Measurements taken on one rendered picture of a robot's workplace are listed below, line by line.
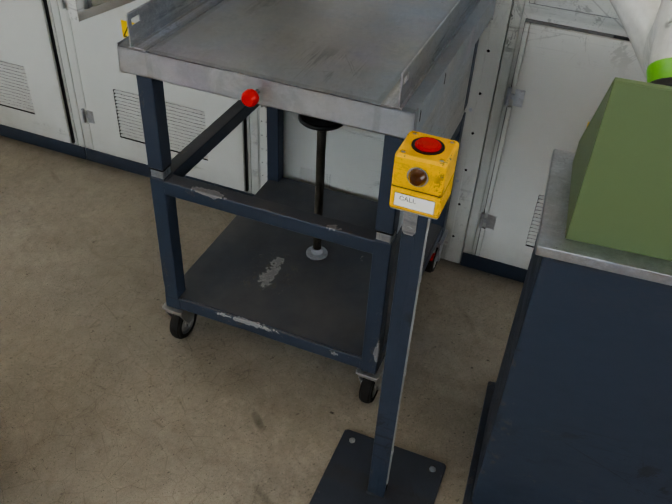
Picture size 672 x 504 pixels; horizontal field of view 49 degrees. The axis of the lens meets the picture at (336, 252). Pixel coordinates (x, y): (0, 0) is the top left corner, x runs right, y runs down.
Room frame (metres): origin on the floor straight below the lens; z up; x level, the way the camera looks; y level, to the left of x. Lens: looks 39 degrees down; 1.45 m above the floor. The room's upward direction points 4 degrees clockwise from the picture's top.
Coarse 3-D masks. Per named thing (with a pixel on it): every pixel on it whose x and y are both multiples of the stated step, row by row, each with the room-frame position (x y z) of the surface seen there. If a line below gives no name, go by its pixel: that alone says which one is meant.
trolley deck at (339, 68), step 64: (256, 0) 1.65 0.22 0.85; (320, 0) 1.67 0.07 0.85; (384, 0) 1.70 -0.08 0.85; (448, 0) 1.73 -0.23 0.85; (128, 64) 1.35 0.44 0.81; (192, 64) 1.30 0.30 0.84; (256, 64) 1.31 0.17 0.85; (320, 64) 1.33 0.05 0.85; (384, 64) 1.35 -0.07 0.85; (448, 64) 1.36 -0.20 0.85; (384, 128) 1.17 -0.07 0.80
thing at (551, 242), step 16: (560, 160) 1.19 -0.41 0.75; (560, 176) 1.13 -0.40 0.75; (560, 192) 1.08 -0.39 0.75; (544, 208) 1.03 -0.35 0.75; (560, 208) 1.03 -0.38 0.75; (544, 224) 0.98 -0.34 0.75; (560, 224) 0.98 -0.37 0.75; (544, 240) 0.94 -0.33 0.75; (560, 240) 0.94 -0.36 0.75; (544, 256) 0.92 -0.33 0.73; (560, 256) 0.91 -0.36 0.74; (576, 256) 0.90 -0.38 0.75; (592, 256) 0.90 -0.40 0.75; (608, 256) 0.90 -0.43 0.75; (624, 256) 0.91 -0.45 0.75; (640, 256) 0.91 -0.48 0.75; (624, 272) 0.88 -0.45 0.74; (640, 272) 0.88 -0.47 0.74; (656, 272) 0.87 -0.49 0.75
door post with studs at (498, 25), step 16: (496, 16) 1.79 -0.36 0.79; (496, 32) 1.79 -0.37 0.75; (496, 48) 1.79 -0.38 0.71; (496, 64) 1.78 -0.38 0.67; (480, 96) 1.79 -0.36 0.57; (480, 112) 1.79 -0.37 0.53; (480, 128) 1.79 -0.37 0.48; (480, 144) 1.78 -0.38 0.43; (464, 176) 1.79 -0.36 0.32; (464, 192) 1.79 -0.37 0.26; (464, 208) 1.79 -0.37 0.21; (464, 224) 1.78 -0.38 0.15; (448, 256) 1.79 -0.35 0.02
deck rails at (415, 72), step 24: (168, 0) 1.48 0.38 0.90; (192, 0) 1.57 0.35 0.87; (216, 0) 1.62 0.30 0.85; (144, 24) 1.40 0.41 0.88; (168, 24) 1.47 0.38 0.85; (456, 24) 1.54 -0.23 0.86; (144, 48) 1.34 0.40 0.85; (432, 48) 1.35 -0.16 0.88; (408, 72) 1.20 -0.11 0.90; (408, 96) 1.21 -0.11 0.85
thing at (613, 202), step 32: (608, 96) 0.95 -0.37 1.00; (640, 96) 0.93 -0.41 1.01; (608, 128) 0.94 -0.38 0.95; (640, 128) 0.93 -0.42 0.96; (576, 160) 1.13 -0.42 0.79; (608, 160) 0.94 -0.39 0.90; (640, 160) 0.93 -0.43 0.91; (576, 192) 0.98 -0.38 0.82; (608, 192) 0.93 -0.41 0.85; (640, 192) 0.92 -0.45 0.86; (576, 224) 0.94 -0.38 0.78; (608, 224) 0.93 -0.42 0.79; (640, 224) 0.92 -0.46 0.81
